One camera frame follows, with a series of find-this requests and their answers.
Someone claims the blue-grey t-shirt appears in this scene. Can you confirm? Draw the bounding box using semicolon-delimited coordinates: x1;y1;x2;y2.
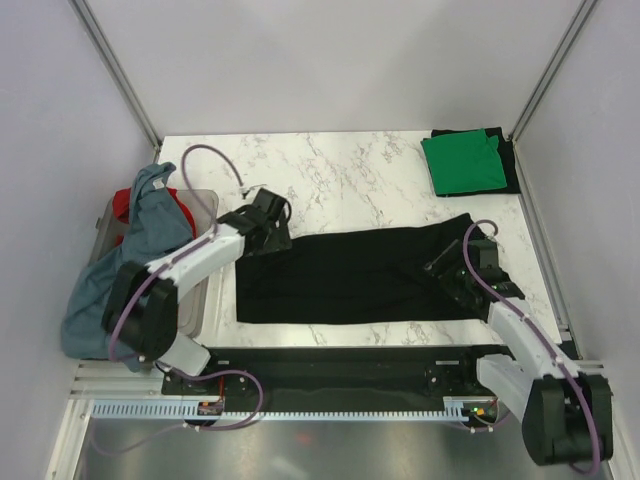
61;163;194;360

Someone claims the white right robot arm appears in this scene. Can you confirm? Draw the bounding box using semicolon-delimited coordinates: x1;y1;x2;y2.
424;240;613;466

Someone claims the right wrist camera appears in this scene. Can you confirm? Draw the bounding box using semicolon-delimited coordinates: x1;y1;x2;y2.
468;239;500;274

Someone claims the right aluminium frame post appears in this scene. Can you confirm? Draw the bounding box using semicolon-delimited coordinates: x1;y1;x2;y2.
508;0;600;143

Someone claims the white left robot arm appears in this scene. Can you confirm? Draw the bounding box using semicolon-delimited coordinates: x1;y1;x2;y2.
102;206;291;393

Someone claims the aluminium frame post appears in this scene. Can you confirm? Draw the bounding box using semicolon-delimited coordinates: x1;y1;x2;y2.
68;0;162;154
508;0;600;143

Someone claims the black t-shirt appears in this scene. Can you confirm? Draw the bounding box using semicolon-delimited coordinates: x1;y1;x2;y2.
425;127;521;197
235;214;485;325

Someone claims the folded green t-shirt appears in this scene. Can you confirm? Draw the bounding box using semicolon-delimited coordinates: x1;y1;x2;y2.
421;129;507;196

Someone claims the white slotted cable duct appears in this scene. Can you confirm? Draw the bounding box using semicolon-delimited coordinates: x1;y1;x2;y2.
90;399;468;422

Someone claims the red t-shirt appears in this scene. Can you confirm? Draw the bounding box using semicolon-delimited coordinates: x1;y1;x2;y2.
111;188;198;237

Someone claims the folded black t-shirt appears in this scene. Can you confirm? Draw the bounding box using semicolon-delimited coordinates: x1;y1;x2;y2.
425;127;521;197

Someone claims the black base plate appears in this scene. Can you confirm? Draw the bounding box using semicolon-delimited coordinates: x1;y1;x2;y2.
162;345;506;411

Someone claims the left aluminium frame post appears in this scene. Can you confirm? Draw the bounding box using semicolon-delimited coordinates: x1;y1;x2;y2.
68;0;162;154

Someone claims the clear plastic bin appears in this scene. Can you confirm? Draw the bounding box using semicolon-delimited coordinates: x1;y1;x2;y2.
89;187;221;346

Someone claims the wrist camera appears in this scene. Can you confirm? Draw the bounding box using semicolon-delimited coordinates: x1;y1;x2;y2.
468;239;500;274
249;187;292;222

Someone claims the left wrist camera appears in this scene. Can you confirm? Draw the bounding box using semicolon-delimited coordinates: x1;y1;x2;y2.
249;187;292;222

